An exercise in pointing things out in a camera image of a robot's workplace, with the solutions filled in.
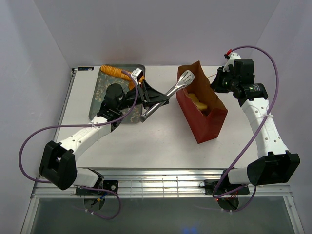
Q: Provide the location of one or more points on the aluminium frame rail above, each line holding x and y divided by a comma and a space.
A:
158, 184

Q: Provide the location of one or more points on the metal serving tongs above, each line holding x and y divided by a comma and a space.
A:
184, 80

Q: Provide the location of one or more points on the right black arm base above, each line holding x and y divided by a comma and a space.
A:
209, 184

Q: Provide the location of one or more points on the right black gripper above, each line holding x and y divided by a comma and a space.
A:
216, 86

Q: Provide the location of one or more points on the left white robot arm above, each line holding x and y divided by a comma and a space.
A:
58, 163

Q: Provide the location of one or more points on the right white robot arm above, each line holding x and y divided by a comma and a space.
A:
275, 163

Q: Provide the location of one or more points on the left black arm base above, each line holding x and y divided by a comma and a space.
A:
102, 189

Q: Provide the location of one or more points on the red paper bag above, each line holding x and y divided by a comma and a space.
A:
204, 128

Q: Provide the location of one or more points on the round striped bun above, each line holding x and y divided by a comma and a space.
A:
202, 107

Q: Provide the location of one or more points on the long orange baguette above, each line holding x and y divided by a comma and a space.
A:
117, 73

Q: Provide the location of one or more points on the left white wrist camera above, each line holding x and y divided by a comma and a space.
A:
137, 75

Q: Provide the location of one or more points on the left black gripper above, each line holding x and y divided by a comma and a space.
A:
149, 97

